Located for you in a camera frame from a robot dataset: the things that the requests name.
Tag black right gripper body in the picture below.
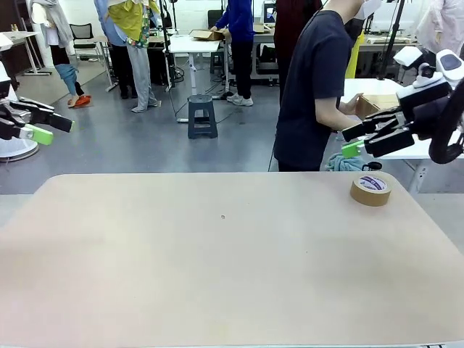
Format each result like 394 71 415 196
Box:
396 83 462 141

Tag mannequin with grey scarf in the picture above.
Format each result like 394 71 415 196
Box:
29 0 94 109

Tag person's right forearm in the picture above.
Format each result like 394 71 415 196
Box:
314 96 363 133

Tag white face mask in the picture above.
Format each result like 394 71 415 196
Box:
358 0 382 20

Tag white air purifier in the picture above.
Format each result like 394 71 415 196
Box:
0 61 39 162

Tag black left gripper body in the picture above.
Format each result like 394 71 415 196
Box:
0 98 19 128

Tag person's left hand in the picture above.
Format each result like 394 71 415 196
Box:
339 93 365 115

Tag brown packing tape roll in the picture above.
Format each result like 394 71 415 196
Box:
349 172 394 207

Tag person in dark red top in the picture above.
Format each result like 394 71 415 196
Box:
273 0 324 90

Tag orange slippers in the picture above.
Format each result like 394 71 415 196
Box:
66 94 94 109

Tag dark grey plastic stool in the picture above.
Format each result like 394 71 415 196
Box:
186 94 219 140

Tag white standing desk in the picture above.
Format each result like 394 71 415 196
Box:
167 35 223 125

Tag black mesh office chair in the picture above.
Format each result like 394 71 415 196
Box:
68 22 104 63

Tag mannequin with yellow shirt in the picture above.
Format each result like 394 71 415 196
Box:
106 0 161 114

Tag pale pink garment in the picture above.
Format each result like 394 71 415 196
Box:
415 0 464 59

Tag person in light blue shirt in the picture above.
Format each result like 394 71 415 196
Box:
94 0 139 100

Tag person in blue sweater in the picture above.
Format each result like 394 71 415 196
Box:
210 0 257 107

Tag teal cloth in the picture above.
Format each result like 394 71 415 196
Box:
324 152 365 173

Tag black tripod stand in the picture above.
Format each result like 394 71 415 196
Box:
376 0 406 81

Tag person in navy T-shirt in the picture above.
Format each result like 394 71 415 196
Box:
273 0 365 173

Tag brown cardboard shipping box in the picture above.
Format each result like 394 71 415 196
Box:
354 93 402 121

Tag white desk with grey legs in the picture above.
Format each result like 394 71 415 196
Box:
0 30 54 78

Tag white side table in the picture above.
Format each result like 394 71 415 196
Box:
339 78 464 161

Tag open flat cardboard box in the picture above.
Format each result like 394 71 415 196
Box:
188 28 228 41

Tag computer monitor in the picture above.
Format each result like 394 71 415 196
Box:
262 1 278 23

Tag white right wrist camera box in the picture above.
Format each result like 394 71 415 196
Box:
392 46 446 91

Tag person in yellow-green apron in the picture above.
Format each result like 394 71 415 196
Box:
344 20 366 80

